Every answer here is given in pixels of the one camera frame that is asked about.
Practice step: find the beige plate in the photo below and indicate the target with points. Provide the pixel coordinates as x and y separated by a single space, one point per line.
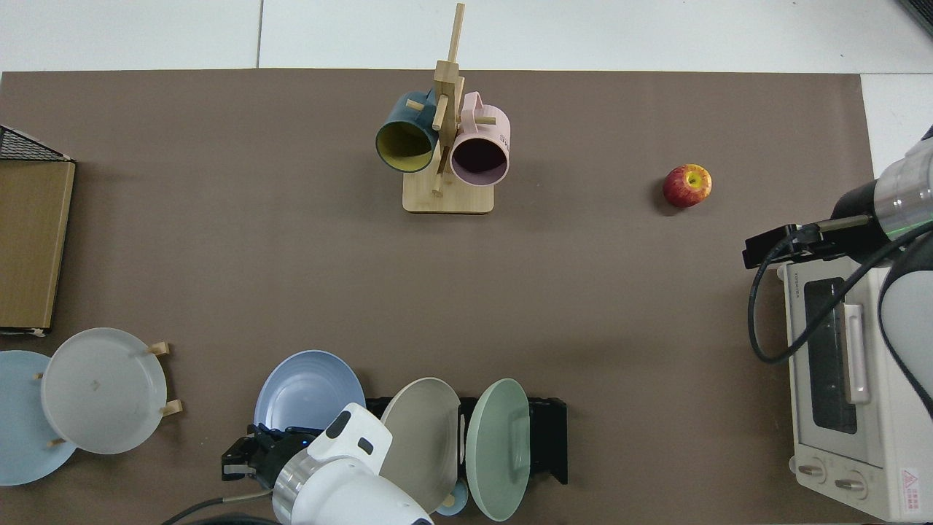
419 445

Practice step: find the pale toaster oven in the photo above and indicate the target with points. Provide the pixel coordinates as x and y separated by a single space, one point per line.
875 437

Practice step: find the wooden cup stand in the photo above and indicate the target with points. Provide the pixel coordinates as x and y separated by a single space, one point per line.
448 197

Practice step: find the pink cup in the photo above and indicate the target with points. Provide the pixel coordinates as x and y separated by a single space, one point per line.
481 157

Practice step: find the small blue round thing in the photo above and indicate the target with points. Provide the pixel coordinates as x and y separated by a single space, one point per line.
453 503

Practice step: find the grey white plate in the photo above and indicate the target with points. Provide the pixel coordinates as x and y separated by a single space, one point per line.
102 390

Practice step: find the green plate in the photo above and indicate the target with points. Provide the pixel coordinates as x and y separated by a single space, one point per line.
496 452

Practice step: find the light blue plate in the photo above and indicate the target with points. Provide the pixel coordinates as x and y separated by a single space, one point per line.
22 430

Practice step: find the brown table cloth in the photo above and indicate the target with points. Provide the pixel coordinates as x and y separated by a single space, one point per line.
510 292

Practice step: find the black dish rack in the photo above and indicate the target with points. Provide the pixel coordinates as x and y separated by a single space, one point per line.
547 437

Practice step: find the wooden plate rack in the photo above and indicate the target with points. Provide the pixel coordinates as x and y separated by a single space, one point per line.
173 407

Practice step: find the red yellow apple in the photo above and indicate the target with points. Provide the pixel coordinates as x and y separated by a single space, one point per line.
686 186

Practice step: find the dark teal cup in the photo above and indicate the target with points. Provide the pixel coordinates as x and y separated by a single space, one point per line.
404 142

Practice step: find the black slanted panel edge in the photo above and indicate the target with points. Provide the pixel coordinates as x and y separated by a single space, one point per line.
922 13

